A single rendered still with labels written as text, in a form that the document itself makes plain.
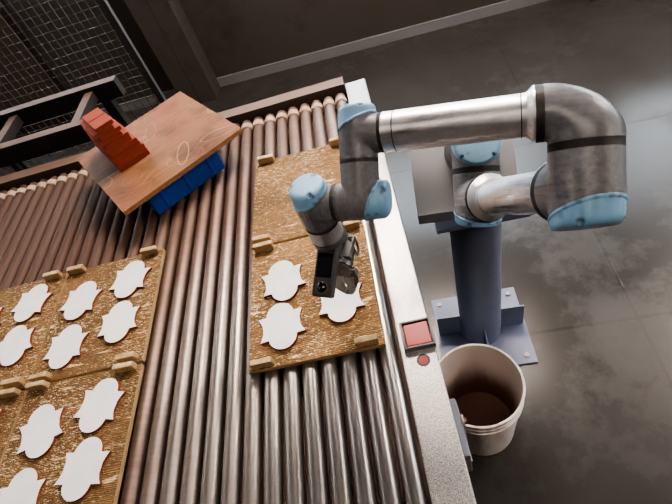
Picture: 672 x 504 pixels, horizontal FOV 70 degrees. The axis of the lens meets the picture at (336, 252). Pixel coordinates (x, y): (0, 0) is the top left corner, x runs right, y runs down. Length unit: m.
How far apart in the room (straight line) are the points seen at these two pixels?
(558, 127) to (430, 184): 0.64
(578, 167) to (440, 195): 0.65
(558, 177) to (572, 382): 1.40
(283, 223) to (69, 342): 0.72
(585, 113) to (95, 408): 1.28
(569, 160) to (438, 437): 0.61
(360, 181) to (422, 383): 0.50
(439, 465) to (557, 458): 1.02
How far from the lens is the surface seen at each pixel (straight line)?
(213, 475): 1.22
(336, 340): 1.21
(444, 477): 1.08
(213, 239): 1.62
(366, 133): 0.91
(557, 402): 2.13
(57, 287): 1.84
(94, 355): 1.55
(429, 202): 1.44
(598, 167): 0.85
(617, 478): 2.07
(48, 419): 1.52
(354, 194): 0.90
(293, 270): 1.36
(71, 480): 1.39
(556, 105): 0.87
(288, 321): 1.27
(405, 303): 1.25
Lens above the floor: 1.96
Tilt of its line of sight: 48 degrees down
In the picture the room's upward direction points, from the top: 22 degrees counter-clockwise
